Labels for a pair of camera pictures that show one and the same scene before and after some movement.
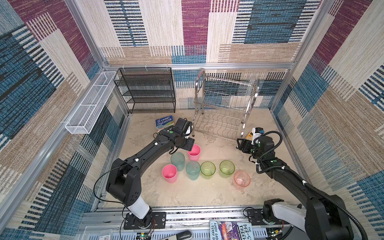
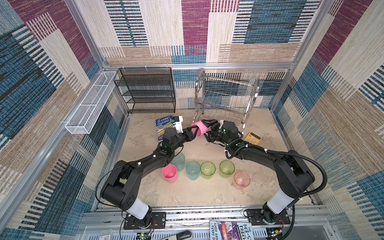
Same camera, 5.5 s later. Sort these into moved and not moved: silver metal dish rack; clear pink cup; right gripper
Moved: right gripper
Not moved: clear pink cup; silver metal dish rack
